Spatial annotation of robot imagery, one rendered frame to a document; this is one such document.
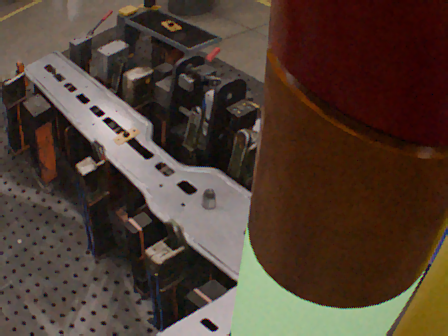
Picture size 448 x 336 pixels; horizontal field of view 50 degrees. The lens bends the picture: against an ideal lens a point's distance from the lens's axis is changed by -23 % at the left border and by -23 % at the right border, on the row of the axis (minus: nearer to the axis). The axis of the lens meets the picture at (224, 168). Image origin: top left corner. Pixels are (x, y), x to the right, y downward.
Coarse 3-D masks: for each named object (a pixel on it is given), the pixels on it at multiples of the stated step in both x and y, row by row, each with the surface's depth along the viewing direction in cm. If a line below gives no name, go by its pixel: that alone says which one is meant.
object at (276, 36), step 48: (288, 0) 11; (336, 0) 10; (384, 0) 9; (432, 0) 8; (288, 48) 12; (336, 48) 10; (384, 48) 10; (432, 48) 9; (336, 96) 11; (384, 96) 10; (432, 96) 10; (432, 144) 11
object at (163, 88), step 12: (156, 84) 173; (168, 84) 173; (156, 96) 175; (168, 96) 172; (156, 108) 178; (156, 132) 186; (168, 132) 182; (156, 144) 189; (168, 144) 185; (156, 168) 195
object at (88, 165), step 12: (84, 168) 149; (96, 168) 150; (84, 180) 149; (96, 180) 153; (84, 192) 152; (96, 192) 155; (108, 192) 159; (84, 204) 155; (96, 204) 158; (96, 216) 161; (108, 216) 165; (96, 228) 164; (108, 228) 168; (96, 240) 166; (108, 240) 170; (96, 252) 170
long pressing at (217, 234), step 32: (32, 64) 199; (64, 64) 197; (64, 96) 181; (96, 96) 181; (96, 128) 169; (128, 128) 169; (128, 160) 159; (160, 160) 160; (160, 192) 151; (224, 192) 153; (192, 224) 144; (224, 224) 145; (224, 256) 137
